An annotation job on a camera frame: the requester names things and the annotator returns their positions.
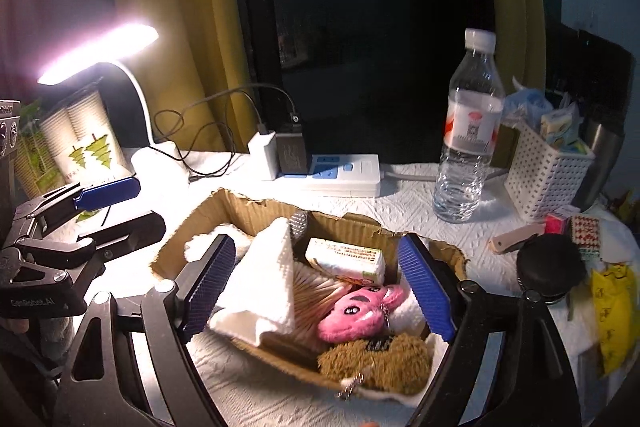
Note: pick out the white towel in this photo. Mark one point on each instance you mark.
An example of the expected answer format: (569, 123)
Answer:
(265, 287)

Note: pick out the green printed package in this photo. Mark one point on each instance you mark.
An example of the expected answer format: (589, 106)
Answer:
(35, 162)

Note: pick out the black round case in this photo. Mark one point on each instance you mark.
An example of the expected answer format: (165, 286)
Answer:
(550, 267)

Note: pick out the dark glass window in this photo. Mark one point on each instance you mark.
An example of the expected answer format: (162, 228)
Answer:
(360, 32)

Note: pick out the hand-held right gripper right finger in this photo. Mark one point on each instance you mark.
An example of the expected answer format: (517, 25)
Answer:
(425, 287)

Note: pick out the white perforated basket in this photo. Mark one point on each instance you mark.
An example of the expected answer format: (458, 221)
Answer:
(542, 179)

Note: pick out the small tissue pack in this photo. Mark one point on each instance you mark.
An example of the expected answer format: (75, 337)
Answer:
(345, 259)

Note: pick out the clear water bottle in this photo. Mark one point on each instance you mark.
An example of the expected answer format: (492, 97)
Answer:
(467, 147)

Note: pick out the person's left hand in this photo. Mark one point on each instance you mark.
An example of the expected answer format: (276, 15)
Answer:
(15, 325)

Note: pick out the grey hairbrush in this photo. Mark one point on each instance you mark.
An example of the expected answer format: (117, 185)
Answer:
(299, 226)

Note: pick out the steel tumbler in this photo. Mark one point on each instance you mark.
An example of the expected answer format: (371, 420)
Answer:
(602, 162)

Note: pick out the white charger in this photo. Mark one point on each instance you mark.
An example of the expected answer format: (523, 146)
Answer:
(262, 154)

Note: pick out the pink plush toy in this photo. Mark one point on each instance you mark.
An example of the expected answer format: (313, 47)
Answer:
(357, 312)

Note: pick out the pack of paper cups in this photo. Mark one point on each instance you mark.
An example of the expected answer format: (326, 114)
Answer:
(85, 142)

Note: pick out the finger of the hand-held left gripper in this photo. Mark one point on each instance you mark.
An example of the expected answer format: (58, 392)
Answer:
(135, 229)
(107, 194)

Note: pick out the white power strip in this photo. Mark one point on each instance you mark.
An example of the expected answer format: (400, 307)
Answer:
(345, 174)

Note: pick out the beige folding knife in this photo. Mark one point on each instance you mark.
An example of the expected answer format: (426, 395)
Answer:
(515, 238)

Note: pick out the cotton swab pack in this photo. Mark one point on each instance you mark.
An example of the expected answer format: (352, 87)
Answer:
(312, 294)

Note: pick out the packets in basket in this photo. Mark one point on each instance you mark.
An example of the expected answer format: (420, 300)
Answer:
(555, 122)

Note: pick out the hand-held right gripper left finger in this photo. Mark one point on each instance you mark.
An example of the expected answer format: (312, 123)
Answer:
(207, 287)

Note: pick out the white desk lamp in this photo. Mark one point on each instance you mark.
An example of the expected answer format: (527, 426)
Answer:
(100, 49)

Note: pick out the small patterned box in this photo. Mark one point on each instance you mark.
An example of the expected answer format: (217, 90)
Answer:
(585, 237)

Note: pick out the black monitor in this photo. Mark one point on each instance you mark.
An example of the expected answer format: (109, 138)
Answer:
(595, 72)

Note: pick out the small pink box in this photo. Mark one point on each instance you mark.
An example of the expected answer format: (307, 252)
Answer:
(555, 224)

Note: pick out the cardboard box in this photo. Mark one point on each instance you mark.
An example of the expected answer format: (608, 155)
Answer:
(250, 212)

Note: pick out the yellow plastic packet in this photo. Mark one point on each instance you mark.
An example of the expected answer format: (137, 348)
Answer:
(612, 317)

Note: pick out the brown plush toy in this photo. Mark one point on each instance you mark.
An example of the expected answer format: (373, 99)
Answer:
(385, 364)

